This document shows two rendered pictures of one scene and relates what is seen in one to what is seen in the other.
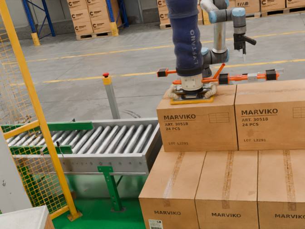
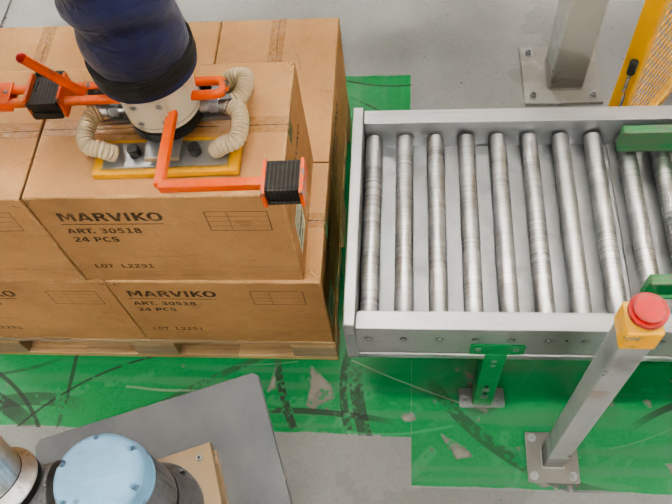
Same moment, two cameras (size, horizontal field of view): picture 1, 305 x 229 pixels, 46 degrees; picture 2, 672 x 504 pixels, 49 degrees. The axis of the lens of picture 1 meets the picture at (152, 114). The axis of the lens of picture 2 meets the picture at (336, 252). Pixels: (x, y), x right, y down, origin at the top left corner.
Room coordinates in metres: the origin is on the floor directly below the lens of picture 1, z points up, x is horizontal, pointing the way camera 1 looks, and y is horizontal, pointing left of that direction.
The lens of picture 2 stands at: (3.91, -0.22, 2.26)
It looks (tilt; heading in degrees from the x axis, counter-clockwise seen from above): 60 degrees down; 171
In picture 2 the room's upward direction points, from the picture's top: 10 degrees counter-clockwise
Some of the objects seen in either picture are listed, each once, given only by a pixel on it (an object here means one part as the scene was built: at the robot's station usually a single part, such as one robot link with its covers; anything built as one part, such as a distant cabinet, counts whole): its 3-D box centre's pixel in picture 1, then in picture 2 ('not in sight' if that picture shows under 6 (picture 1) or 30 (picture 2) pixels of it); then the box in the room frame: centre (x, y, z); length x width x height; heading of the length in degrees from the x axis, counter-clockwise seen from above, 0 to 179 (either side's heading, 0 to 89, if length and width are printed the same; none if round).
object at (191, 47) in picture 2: (190, 67); (140, 52); (2.70, -0.36, 1.19); 0.23 x 0.23 x 0.04
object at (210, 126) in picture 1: (200, 118); (185, 176); (2.68, -0.39, 0.74); 0.60 x 0.40 x 0.40; 70
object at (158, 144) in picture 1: (157, 146); (356, 232); (2.84, 0.01, 0.48); 0.70 x 0.03 x 0.15; 160
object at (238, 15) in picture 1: (238, 17); not in sight; (2.57, -0.74, 1.52); 0.10 x 0.09 x 0.12; 176
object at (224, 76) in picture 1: (223, 78); (49, 95); (2.61, -0.60, 1.07); 0.10 x 0.08 x 0.06; 161
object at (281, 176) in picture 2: (162, 72); (284, 182); (3.04, -0.16, 1.08); 0.09 x 0.08 x 0.05; 161
